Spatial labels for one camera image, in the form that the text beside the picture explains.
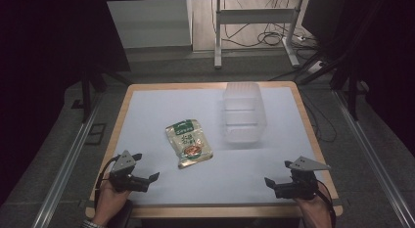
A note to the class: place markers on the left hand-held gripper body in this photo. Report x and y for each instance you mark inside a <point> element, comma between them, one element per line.
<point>125,180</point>

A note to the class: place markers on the person's left hand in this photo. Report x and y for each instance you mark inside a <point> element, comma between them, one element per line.
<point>107,202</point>

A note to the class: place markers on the green and beige seasoning packet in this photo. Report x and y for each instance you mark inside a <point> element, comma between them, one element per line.
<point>189,145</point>

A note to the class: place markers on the black tripod stand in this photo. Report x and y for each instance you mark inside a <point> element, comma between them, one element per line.
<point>351,91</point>
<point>86,94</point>

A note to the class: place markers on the person's right hand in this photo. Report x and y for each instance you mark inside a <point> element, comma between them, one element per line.
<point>314,211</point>

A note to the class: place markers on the aluminium floor rail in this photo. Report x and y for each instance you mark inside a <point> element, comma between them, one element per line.
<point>375,162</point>
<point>65,169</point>

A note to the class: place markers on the white power strip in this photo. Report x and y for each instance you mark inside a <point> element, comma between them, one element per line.
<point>316,67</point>

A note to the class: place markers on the white table sheet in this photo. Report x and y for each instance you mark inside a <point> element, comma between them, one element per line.
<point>163,107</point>

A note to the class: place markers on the wooden table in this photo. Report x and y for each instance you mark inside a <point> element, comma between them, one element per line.
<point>212,211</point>

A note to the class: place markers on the striped wristband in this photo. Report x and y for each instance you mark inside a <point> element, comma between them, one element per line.
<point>93,225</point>

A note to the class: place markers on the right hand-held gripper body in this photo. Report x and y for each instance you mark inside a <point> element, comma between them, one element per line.
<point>298,185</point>

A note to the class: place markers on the clear plastic storage box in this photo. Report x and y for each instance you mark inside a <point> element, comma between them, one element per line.
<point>244,117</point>

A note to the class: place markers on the white cabinet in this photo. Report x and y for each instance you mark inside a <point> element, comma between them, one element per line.
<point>150,25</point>

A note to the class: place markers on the white metal desk frame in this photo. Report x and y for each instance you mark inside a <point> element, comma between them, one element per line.
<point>218,42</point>

